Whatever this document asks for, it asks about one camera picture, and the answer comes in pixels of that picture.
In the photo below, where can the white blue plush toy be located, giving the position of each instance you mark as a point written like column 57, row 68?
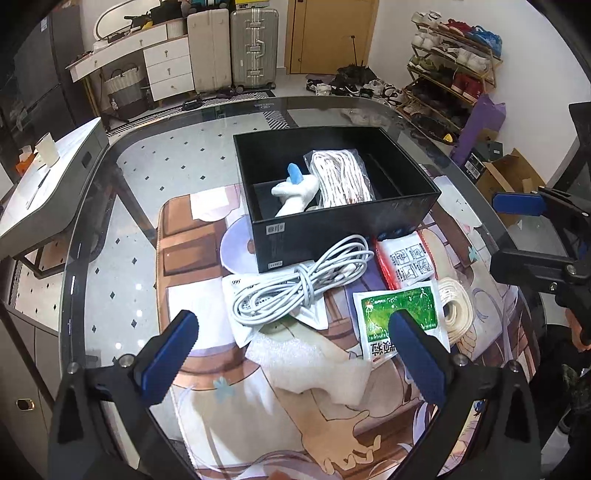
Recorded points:
column 295, row 192

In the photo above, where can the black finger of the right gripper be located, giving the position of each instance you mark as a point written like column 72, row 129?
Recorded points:
column 537, row 271

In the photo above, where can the anime printed desk mat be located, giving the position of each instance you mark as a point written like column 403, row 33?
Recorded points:
column 292, row 402

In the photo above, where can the oval mirror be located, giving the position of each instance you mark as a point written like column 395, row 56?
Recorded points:
column 118, row 17

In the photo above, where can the woven laundry basket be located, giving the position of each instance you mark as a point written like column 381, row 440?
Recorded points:
column 125, row 91

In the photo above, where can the white paper cup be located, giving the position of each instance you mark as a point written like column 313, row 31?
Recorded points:
column 46, row 148

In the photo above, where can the black storage box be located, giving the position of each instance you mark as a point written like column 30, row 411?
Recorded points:
column 369, row 185

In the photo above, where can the red white packet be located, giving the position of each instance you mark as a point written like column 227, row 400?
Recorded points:
column 404, row 261

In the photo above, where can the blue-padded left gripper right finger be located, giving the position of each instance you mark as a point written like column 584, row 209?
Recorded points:
column 505, row 444

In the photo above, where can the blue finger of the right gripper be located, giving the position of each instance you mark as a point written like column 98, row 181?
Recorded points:
column 529, row 204

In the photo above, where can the purple bag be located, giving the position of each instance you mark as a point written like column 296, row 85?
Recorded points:
column 487, row 117

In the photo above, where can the white grey printed pouch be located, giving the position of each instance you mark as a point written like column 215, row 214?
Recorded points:
column 255, row 300

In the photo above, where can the cardboard box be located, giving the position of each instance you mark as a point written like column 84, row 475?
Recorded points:
column 510, row 174

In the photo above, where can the silver suitcase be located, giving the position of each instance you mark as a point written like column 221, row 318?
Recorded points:
column 254, row 33

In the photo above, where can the white drawer desk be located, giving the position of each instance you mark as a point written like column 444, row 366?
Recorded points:
column 161, row 52

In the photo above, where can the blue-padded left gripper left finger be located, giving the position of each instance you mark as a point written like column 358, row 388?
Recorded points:
column 81, row 444

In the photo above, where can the grey white side cabinet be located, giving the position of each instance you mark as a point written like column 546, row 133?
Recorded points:
column 46, row 200

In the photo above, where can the dark refrigerator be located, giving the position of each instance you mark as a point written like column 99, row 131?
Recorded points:
column 38, row 95

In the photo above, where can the white foam wrap sheet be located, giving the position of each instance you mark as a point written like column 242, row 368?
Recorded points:
column 296, row 358

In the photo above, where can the wooden shoe rack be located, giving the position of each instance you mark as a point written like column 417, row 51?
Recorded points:
column 452, row 66

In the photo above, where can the beige suitcase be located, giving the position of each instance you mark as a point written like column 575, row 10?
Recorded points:
column 209, row 49

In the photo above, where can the wooden door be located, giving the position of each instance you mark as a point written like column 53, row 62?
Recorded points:
column 323, row 36

